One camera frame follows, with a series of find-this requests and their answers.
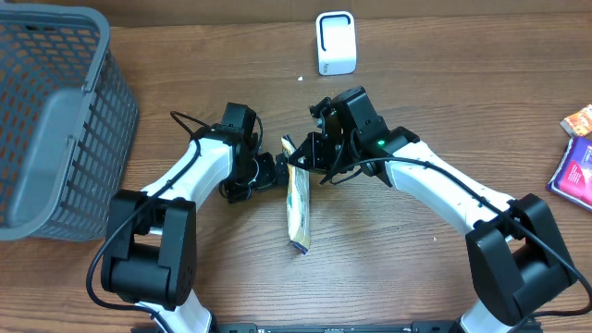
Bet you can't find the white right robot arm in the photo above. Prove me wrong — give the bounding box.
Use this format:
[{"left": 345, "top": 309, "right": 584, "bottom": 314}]
[{"left": 289, "top": 86, "right": 583, "bottom": 332}]

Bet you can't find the orange Kleenex tissue pack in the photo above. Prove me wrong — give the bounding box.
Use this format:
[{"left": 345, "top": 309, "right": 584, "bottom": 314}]
[{"left": 560, "top": 105, "right": 592, "bottom": 137}]

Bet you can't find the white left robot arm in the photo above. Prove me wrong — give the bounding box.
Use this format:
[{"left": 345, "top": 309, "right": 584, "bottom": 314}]
[{"left": 86, "top": 103, "right": 287, "bottom": 333}]

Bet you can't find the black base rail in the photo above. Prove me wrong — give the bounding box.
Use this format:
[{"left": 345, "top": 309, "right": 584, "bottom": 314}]
[{"left": 131, "top": 321, "right": 543, "bottom": 333}]

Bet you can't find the yellow snack packet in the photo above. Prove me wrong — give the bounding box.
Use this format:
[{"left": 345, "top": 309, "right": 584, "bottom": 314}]
[{"left": 287, "top": 164, "right": 311, "bottom": 254}]

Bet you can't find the dark grey plastic basket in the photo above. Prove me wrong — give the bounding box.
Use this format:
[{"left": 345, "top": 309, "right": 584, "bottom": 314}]
[{"left": 1, "top": 2, "right": 139, "bottom": 241}]

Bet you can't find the purple red pad pack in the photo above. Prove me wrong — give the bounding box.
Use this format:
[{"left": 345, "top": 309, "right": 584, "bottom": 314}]
[{"left": 547, "top": 137, "right": 591, "bottom": 211}]

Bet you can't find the white barcode scanner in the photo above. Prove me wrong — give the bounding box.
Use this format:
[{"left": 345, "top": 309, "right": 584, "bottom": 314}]
[{"left": 315, "top": 11, "right": 357, "bottom": 76}]

